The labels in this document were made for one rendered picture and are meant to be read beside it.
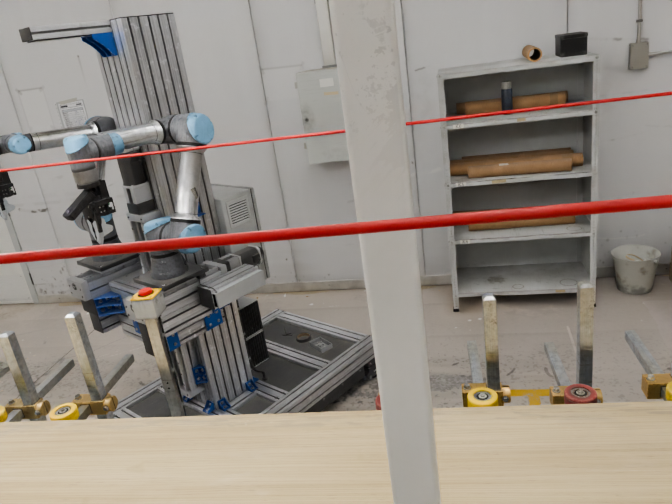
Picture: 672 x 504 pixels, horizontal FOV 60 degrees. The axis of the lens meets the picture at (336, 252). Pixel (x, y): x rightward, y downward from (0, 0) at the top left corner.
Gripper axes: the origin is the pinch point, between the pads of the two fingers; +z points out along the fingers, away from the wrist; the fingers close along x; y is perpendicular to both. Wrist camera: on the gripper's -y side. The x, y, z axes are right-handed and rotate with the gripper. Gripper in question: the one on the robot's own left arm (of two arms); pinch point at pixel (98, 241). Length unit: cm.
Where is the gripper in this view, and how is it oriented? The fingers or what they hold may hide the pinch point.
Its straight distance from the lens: 213.8
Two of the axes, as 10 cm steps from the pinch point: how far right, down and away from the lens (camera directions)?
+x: -7.5, -1.3, 6.5
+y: 6.4, -3.5, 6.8
